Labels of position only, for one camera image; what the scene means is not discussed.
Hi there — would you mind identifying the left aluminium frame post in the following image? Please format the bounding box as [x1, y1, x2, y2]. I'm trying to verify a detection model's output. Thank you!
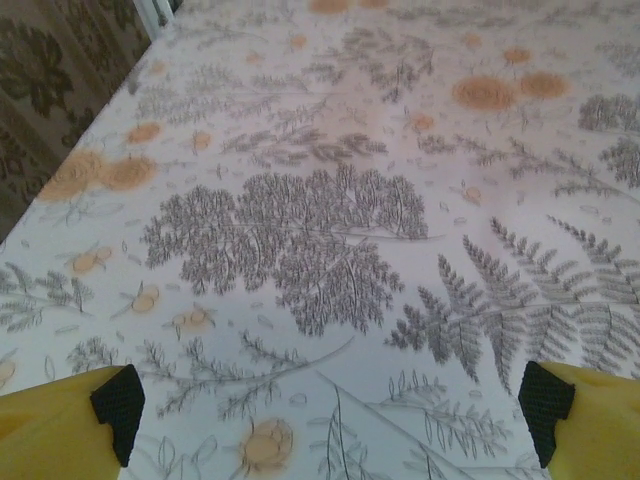
[132, 0, 176, 39]

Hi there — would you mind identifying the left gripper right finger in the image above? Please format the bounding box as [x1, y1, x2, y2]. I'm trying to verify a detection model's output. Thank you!
[517, 359, 640, 480]

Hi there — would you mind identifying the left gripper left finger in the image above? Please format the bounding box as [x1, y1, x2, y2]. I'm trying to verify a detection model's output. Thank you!
[0, 363, 146, 480]

